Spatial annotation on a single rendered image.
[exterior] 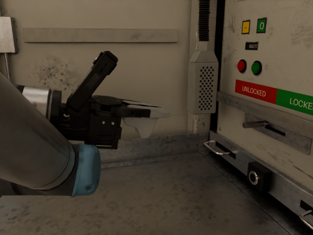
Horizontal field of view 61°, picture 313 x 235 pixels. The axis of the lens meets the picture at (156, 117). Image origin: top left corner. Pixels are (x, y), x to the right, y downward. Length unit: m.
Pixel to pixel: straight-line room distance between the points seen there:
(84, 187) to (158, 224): 0.23
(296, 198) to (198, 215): 0.20
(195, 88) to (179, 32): 0.24
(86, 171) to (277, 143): 0.43
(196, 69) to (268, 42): 0.19
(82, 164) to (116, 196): 0.30
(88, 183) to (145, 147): 0.47
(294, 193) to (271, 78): 0.25
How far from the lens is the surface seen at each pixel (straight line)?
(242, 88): 0.73
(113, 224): 0.58
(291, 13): 0.62
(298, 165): 0.61
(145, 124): 0.48
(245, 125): 0.64
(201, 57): 0.73
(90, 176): 0.38
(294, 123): 0.54
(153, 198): 0.65
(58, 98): 0.46
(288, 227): 0.62
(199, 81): 0.73
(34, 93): 0.46
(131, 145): 0.81
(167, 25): 0.89
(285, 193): 0.64
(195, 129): 0.90
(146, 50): 0.88
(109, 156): 0.82
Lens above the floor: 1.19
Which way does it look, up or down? 16 degrees down
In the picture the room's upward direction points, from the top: straight up
